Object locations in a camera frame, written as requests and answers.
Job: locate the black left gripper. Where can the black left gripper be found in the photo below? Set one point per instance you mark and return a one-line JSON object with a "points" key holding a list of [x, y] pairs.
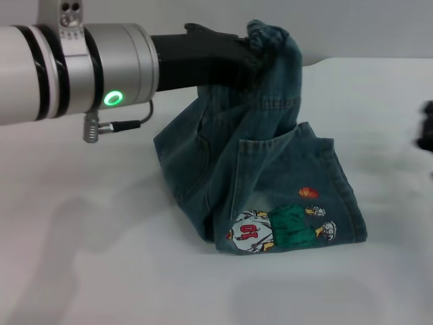
{"points": [[199, 61]]}

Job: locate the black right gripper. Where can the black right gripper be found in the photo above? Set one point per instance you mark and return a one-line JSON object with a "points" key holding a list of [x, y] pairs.
{"points": [[428, 128]]}

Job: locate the blue denim shorts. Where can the blue denim shorts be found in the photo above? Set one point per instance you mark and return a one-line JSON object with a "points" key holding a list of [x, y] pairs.
{"points": [[270, 162]]}

